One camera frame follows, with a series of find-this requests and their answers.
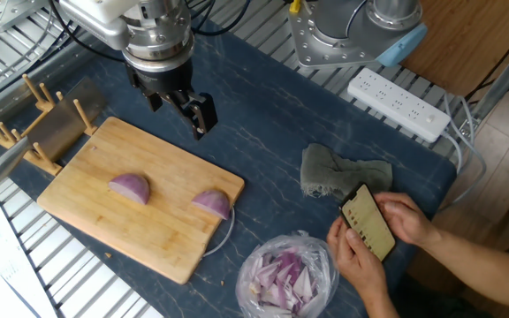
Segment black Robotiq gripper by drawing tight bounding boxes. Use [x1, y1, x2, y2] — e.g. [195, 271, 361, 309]
[124, 57, 219, 141]

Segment red onion piece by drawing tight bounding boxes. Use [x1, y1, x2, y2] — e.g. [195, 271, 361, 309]
[191, 189, 232, 221]
[107, 172, 151, 206]

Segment steel cleaver knife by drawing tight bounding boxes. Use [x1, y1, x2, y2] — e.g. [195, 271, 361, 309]
[0, 77, 108, 193]

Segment grey green cloth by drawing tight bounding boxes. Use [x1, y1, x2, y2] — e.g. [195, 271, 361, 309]
[300, 142, 393, 202]

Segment person right forearm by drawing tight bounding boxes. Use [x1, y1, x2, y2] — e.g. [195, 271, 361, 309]
[426, 229, 509, 310]

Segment person left forearm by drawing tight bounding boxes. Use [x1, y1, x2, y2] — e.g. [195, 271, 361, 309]
[362, 289, 401, 318]

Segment person left hand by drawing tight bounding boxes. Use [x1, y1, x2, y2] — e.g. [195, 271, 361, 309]
[326, 215, 391, 306]

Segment person right hand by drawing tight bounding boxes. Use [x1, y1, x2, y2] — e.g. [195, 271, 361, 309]
[373, 191, 441, 248]

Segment dark blue marbled mat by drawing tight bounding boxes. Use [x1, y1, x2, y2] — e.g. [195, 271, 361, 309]
[0, 19, 459, 318]

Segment wooden cutting board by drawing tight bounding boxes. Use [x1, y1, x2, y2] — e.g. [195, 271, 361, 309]
[36, 116, 246, 286]

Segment grey board hanging loop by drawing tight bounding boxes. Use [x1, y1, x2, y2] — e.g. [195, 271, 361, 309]
[201, 206, 237, 259]

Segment wooden peg knife rack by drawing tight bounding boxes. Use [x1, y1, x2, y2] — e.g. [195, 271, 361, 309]
[0, 72, 101, 178]

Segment silver perforated metal plate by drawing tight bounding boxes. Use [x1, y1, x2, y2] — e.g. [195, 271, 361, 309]
[0, 0, 50, 34]

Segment plastic bag of chopped onion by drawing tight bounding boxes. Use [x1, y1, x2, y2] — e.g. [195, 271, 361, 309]
[235, 230, 340, 318]

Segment white power strip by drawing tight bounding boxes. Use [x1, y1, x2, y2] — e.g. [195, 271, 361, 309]
[346, 66, 452, 144]

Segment brown wooden panel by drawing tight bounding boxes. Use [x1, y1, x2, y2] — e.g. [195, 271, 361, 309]
[399, 0, 509, 98]

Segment dark green trousers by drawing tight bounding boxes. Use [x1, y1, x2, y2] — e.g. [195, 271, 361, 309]
[391, 271, 498, 318]

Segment silver wrist coupling ring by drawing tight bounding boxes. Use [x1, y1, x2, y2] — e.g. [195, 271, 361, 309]
[121, 0, 196, 74]

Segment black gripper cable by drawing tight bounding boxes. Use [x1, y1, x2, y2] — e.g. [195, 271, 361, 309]
[49, 0, 252, 63]

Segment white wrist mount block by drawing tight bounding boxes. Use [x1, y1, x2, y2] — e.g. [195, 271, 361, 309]
[58, 0, 143, 50]

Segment white power strip cord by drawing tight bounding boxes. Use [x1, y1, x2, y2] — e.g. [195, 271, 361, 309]
[439, 92, 488, 208]

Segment aluminium frame profile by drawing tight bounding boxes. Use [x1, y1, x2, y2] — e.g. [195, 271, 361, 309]
[470, 39, 509, 120]

